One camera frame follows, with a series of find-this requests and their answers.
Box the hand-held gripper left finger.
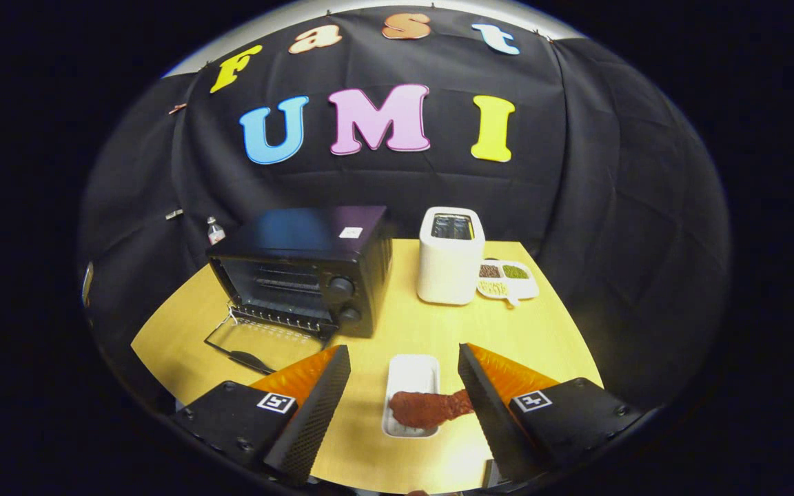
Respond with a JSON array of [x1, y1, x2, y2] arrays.
[[170, 344, 352, 487]]

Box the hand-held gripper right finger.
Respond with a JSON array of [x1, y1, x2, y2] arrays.
[[457, 343, 647, 484]]

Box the brown roasted meat piece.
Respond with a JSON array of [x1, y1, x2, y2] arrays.
[[388, 389, 476, 430]]

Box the black toaster oven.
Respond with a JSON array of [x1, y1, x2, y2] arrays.
[[204, 205, 395, 377]]

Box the white bread toaster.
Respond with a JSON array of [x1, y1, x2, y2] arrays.
[[416, 207, 487, 306]]

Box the white ribbed tray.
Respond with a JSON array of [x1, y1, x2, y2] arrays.
[[381, 354, 442, 440]]

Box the white divided snack dish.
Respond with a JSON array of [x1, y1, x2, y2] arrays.
[[476, 259, 540, 308]]

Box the black backdrop cloth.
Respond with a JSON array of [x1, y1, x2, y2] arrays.
[[80, 6, 732, 414]]

